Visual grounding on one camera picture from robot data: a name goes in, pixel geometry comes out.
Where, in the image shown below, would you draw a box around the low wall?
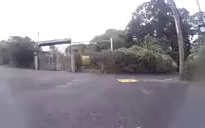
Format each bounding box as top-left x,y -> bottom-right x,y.
75,50 -> 119,74

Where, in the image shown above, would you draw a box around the gate shelter with flat roof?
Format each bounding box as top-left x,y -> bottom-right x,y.
33,37 -> 76,73

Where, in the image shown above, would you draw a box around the large dark tree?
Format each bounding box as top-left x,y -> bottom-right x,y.
124,0 -> 193,64

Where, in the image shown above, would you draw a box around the dark trees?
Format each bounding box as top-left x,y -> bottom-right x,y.
0,35 -> 41,69

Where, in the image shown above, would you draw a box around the pale pole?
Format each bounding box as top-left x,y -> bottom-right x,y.
109,36 -> 114,52

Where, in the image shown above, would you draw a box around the green bush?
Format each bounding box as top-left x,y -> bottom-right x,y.
113,39 -> 178,74

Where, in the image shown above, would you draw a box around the grey asphalt road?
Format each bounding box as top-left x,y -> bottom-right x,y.
0,64 -> 205,128

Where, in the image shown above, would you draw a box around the roadside bush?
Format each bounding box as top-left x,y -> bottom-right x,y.
186,34 -> 205,83

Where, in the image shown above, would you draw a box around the leaning wooden utility pole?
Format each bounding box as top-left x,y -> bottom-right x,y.
169,0 -> 186,81

